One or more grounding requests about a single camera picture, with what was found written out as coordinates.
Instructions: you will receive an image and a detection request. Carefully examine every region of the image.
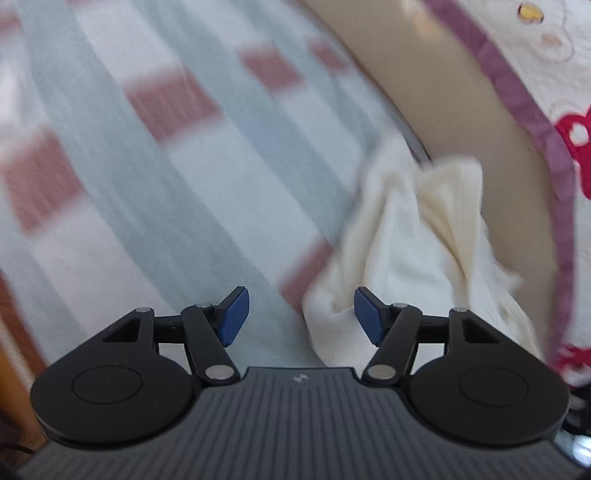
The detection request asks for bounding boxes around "beige bed frame side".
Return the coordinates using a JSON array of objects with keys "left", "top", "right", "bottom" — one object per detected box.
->
[{"left": 308, "top": 1, "right": 576, "bottom": 355}]

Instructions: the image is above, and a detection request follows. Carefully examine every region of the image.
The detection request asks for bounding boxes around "mushroom print quilt purple ruffle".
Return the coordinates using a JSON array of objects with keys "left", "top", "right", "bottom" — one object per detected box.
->
[{"left": 427, "top": 1, "right": 590, "bottom": 387}]

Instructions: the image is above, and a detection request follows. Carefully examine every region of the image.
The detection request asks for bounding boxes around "striped plush blanket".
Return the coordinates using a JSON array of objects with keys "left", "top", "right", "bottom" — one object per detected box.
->
[{"left": 1, "top": 1, "right": 425, "bottom": 377}]

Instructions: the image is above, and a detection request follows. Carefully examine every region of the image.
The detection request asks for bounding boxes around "white fleece garment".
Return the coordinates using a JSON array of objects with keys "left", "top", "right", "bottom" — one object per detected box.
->
[{"left": 303, "top": 132, "right": 544, "bottom": 372}]

